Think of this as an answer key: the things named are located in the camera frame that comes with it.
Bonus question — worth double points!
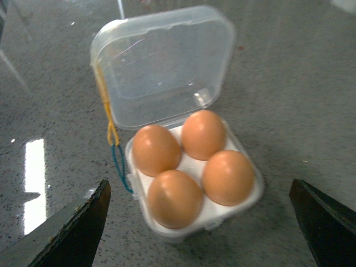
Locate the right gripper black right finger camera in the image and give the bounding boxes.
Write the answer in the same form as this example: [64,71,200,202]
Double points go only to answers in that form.
[289,179,355,266]

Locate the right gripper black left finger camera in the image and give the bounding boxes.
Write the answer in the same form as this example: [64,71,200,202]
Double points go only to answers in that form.
[1,180,111,266]

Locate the brown egg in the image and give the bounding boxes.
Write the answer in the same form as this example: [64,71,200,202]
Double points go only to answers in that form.
[202,150,255,206]
[132,125,182,177]
[147,170,204,229]
[181,110,226,161]

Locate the clear plastic egg box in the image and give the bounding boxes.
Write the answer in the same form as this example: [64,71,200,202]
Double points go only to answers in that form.
[90,5,264,244]

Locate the yellow and blue string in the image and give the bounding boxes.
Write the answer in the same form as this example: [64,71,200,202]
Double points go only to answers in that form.
[94,62,134,194]

